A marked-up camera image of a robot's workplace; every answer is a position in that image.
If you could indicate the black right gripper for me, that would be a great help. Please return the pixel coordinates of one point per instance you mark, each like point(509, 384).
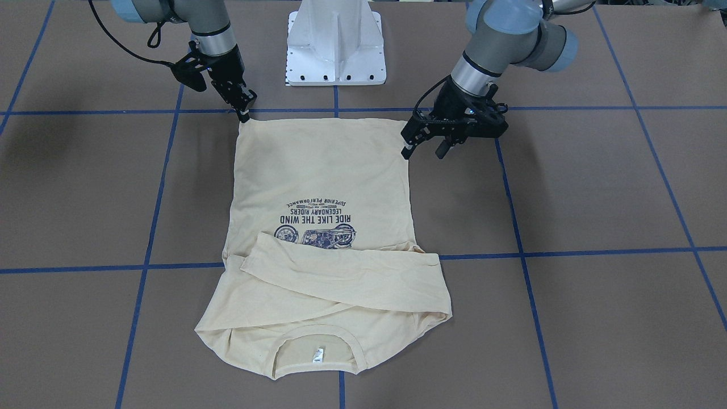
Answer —
point(225, 68)

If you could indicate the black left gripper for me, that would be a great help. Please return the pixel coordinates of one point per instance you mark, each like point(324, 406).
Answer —
point(448, 102)

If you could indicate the cream long-sleeve printed shirt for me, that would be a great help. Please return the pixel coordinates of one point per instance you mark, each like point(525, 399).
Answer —
point(322, 268)

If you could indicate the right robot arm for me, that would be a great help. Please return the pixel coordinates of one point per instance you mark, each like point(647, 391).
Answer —
point(213, 48)

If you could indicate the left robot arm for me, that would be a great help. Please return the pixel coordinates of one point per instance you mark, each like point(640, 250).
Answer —
point(504, 33)

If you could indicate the white camera mast base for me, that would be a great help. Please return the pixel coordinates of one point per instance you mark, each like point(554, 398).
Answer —
point(335, 43)

